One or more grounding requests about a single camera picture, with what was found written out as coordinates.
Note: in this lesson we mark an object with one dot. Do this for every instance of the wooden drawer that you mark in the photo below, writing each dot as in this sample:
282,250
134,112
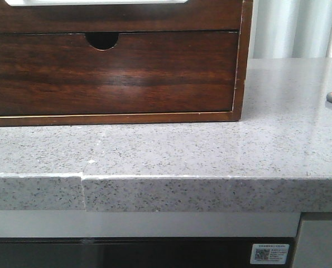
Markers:
191,15
57,74

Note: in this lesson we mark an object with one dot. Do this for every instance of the dark wooden drawer cabinet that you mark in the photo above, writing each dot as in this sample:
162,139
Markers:
107,40

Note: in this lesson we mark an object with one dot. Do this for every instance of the white QR code sticker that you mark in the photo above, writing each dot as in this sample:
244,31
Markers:
269,254

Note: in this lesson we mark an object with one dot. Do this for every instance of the grey white curtain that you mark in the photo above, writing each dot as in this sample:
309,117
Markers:
291,29

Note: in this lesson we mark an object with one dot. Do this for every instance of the grey cabinet door panel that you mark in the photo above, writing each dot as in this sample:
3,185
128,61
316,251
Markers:
314,241

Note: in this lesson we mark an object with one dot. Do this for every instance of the black appliance under counter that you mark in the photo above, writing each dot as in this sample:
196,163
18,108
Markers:
135,252

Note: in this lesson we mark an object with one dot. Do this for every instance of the white drawer handle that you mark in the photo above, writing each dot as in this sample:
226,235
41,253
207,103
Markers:
30,3

